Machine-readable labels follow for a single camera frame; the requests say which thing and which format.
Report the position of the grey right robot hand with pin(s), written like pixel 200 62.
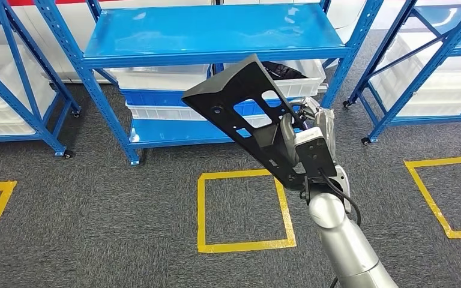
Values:
pixel 326 119

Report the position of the black plastic plate frame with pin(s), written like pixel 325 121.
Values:
pixel 230 91

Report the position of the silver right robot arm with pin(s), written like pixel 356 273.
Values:
pixel 342 238

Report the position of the white plastic bin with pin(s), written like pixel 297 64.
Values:
pixel 155 79
pixel 306 85
pixel 163 113
pixel 260 121

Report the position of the black plastic parts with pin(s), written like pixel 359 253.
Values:
pixel 282 71

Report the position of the white car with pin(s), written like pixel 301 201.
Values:
pixel 51 47

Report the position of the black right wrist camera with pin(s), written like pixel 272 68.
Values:
pixel 316 159

